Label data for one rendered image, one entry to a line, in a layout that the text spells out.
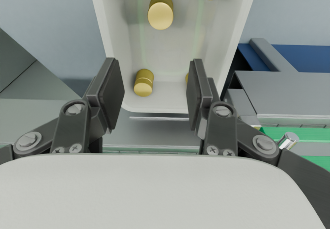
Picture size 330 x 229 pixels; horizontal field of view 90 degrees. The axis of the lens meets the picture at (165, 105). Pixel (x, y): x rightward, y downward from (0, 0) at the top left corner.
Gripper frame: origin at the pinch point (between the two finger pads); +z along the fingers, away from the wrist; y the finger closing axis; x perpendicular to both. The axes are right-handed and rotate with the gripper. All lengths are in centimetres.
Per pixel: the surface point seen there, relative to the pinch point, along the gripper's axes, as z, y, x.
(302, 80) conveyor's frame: 18.1, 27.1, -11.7
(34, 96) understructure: 45, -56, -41
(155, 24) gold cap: 15.1, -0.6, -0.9
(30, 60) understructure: 71, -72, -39
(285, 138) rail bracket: 1.0, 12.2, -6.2
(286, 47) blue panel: 37, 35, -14
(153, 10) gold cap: 15.1, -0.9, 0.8
